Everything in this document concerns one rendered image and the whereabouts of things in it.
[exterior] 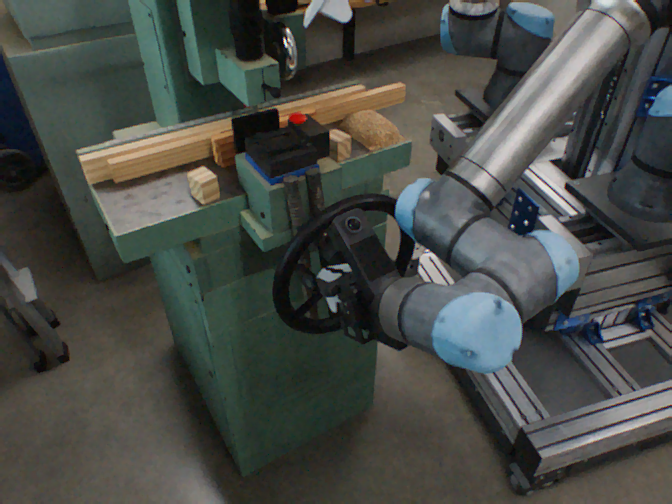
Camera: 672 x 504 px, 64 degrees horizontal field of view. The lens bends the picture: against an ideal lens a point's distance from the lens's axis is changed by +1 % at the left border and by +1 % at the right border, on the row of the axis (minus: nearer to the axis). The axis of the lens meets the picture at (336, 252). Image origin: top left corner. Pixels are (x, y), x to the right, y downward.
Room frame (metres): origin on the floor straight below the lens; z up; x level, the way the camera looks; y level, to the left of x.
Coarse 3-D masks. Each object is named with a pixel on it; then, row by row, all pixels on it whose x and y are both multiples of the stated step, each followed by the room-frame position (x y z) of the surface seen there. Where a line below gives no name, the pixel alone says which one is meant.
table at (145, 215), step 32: (352, 160) 0.91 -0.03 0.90; (384, 160) 0.95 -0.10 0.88; (96, 192) 0.79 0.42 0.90; (128, 192) 0.79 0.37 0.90; (160, 192) 0.79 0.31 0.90; (224, 192) 0.79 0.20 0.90; (128, 224) 0.70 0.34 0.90; (160, 224) 0.71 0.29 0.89; (192, 224) 0.73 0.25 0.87; (224, 224) 0.76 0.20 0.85; (256, 224) 0.74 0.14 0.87; (128, 256) 0.67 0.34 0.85
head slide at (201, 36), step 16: (176, 0) 1.08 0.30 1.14; (192, 0) 1.02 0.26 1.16; (208, 0) 1.04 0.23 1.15; (224, 0) 1.05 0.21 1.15; (192, 16) 1.02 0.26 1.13; (208, 16) 1.03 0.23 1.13; (224, 16) 1.05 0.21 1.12; (192, 32) 1.03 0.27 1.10; (208, 32) 1.03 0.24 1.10; (224, 32) 1.05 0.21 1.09; (192, 48) 1.04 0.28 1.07; (208, 48) 1.03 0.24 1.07; (192, 64) 1.06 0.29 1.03; (208, 64) 1.03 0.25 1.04; (208, 80) 1.02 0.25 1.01
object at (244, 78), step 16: (224, 48) 1.03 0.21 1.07; (224, 64) 1.00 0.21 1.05; (240, 64) 0.95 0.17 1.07; (256, 64) 0.95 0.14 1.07; (272, 64) 0.95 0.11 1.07; (224, 80) 1.01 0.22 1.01; (240, 80) 0.94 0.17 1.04; (256, 80) 0.93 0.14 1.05; (272, 80) 0.95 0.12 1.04; (240, 96) 0.95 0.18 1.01; (256, 96) 0.93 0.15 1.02
